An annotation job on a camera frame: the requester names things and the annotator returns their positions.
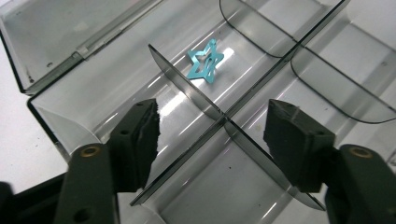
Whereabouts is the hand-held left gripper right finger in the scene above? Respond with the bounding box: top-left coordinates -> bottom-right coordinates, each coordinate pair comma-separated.
262,98 -> 396,224

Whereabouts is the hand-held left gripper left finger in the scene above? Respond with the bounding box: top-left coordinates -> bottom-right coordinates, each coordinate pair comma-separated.
52,98 -> 162,224

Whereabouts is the smoky clear compartment box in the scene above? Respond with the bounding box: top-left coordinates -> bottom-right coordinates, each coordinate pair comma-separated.
0,0 -> 396,224

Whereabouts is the blue star hair clip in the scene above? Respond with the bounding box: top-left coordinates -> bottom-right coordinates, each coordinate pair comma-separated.
185,38 -> 225,85

